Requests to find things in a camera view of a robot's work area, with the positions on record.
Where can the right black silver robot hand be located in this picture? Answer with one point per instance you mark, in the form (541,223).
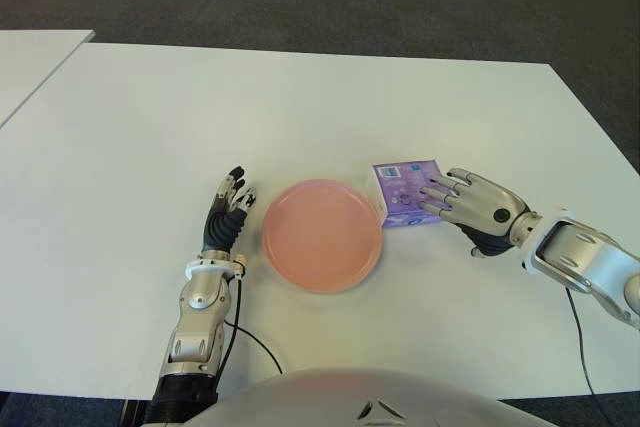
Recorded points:
(485,207)

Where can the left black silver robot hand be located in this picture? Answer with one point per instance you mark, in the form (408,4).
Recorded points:
(222,227)

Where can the purple tissue paper pack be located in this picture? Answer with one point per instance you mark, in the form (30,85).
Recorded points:
(400,192)

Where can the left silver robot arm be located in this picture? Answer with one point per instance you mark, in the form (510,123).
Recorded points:
(197,317)

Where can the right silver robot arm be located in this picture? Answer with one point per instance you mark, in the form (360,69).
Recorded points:
(585,257)

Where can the pink round plate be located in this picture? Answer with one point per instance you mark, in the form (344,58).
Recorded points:
(322,237)

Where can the metal table leg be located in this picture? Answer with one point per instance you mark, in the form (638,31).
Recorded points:
(131,413)

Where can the silver robot torso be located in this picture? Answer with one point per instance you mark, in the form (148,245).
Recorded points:
(350,399)

